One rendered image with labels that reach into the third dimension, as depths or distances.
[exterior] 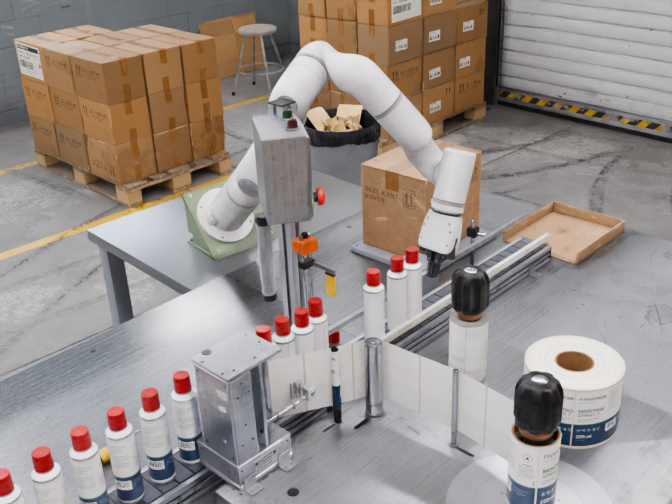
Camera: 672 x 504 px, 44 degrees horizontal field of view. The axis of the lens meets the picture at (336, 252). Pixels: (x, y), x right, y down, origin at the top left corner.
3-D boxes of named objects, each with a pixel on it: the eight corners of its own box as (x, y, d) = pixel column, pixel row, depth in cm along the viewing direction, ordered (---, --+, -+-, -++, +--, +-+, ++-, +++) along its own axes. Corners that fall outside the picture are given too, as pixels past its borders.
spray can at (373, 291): (375, 351, 205) (374, 278, 196) (360, 344, 209) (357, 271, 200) (389, 343, 209) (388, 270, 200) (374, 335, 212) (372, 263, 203)
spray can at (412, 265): (413, 326, 215) (413, 255, 206) (397, 320, 218) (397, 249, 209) (426, 318, 218) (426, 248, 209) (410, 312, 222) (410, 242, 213)
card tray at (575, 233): (576, 264, 252) (577, 253, 250) (503, 241, 269) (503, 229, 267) (623, 231, 271) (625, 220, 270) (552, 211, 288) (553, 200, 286)
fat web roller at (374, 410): (375, 423, 181) (373, 350, 172) (359, 415, 184) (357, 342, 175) (389, 413, 184) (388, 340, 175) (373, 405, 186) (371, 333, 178)
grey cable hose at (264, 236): (269, 304, 189) (261, 219, 180) (258, 299, 192) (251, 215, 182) (280, 298, 192) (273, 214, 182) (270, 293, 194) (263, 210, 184)
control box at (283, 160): (268, 226, 176) (260, 140, 168) (258, 196, 191) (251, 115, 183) (315, 220, 178) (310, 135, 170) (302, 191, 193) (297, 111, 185)
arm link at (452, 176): (426, 194, 218) (440, 200, 210) (438, 144, 216) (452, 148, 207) (455, 198, 221) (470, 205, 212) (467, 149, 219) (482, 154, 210)
